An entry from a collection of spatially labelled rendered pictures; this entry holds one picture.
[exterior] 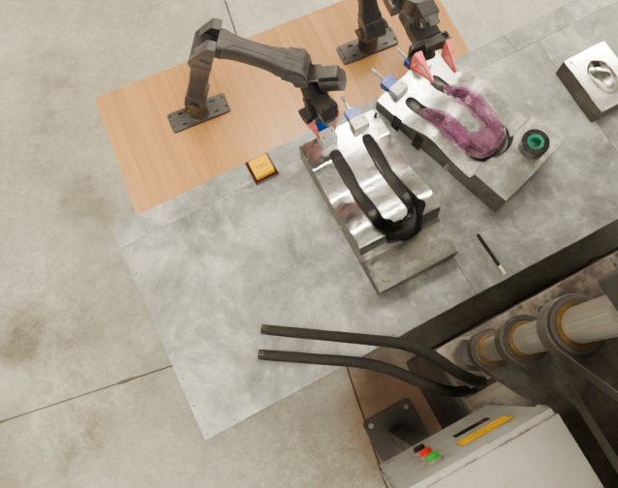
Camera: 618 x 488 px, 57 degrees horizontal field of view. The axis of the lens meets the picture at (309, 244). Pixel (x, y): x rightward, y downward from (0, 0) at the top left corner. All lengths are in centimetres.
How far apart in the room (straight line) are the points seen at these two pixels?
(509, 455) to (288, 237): 97
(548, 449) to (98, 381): 200
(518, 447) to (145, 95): 153
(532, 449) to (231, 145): 126
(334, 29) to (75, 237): 151
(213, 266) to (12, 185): 151
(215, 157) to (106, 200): 105
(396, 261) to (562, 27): 100
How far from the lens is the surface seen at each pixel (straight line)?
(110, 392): 264
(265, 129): 187
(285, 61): 152
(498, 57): 205
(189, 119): 192
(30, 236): 291
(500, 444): 104
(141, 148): 193
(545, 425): 106
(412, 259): 166
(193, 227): 179
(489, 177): 173
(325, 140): 168
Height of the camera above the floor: 246
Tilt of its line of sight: 75 degrees down
